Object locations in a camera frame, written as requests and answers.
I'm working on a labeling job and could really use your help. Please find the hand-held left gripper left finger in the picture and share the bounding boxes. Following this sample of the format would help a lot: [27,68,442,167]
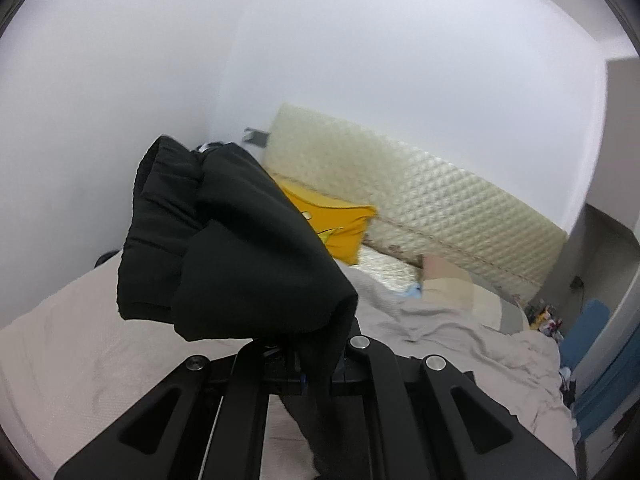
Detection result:
[54,338,307,480]

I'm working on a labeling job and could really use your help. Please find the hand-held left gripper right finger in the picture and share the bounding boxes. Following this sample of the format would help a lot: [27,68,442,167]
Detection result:
[327,316,577,480]

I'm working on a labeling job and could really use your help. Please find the black pants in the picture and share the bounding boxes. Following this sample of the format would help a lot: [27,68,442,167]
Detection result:
[116,135,372,480]

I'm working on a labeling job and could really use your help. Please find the grey blanket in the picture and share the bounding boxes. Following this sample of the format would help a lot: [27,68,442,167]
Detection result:
[338,260,579,447]

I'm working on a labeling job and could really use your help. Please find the beige folded cloth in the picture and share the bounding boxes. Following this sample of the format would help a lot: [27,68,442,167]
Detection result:
[421,254,527,336]

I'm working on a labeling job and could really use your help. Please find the beige bed sheet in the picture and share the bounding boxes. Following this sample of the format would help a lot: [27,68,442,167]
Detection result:
[0,247,321,480]

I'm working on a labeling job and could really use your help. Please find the yellow pillow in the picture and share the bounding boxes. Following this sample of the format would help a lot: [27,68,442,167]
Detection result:
[271,174,377,265]

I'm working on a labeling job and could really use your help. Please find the cream quilted headboard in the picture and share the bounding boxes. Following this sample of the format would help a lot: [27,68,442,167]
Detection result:
[263,103,570,304]

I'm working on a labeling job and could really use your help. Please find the cluttered small items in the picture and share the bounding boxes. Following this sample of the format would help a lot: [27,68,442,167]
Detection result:
[526,301,565,337]

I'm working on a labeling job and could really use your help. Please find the blue chair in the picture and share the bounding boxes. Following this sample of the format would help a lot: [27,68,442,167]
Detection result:
[559,299,640,445]

